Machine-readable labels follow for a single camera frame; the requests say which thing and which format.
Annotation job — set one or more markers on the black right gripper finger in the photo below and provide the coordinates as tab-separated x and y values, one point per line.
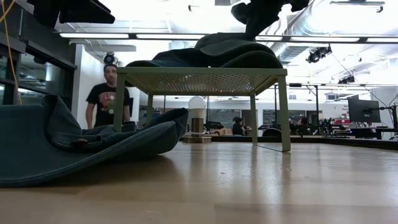
253	31

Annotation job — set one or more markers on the dark green cap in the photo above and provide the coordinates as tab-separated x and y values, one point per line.
230	46
258	60

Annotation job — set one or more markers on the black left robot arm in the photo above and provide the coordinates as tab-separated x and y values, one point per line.
77	11

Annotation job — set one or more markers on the green perforated metal shelf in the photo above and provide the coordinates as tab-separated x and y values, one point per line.
202	71

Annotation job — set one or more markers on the black ceiling spotlight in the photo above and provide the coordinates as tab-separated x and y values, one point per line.
317	54
346	80

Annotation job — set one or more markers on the brass lamp with white globe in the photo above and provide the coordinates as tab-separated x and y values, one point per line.
196	104

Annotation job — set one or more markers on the person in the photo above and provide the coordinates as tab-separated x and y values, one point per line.
107	99
238	127
303	124

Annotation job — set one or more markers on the black office chair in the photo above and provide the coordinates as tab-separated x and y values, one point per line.
271	132

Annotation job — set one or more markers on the black computer monitor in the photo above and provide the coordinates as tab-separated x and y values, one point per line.
363	110

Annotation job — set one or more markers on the overhead LED light bar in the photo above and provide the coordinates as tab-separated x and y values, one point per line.
93	35

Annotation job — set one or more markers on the silver ventilation duct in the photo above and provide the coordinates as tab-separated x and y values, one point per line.
298	25

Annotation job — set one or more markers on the black aluminium table frame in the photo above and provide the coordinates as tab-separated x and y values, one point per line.
311	141

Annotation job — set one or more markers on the round black ceiling camera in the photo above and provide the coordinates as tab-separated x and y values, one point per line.
109	58

